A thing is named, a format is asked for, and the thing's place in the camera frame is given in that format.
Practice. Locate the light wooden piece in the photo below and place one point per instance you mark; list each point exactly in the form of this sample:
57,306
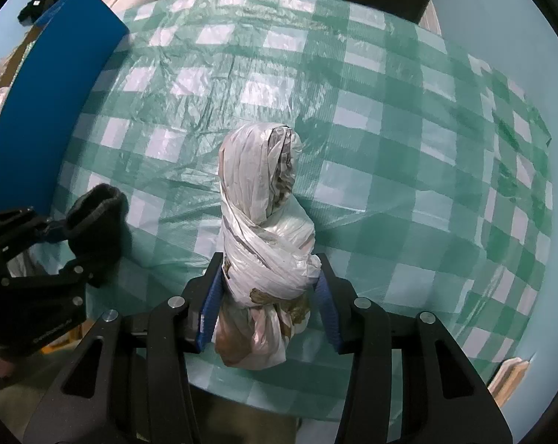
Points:
507,381

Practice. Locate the black sock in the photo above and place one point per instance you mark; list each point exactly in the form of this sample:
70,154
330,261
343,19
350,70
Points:
98,226

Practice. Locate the twisted white plastic bag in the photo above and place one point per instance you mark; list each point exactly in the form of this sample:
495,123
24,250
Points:
260,222

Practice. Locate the cardboard box with blue rim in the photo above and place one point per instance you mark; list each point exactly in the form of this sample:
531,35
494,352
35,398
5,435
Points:
47,101

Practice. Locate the green checked plastic tablecloth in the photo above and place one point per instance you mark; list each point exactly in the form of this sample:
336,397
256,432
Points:
352,148

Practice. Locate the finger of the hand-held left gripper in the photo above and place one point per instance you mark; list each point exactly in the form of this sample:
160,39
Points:
61,274
15,236

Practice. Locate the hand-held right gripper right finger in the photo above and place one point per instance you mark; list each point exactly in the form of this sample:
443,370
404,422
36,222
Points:
328,314

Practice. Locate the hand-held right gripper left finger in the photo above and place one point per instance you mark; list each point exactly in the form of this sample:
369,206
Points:
212,305

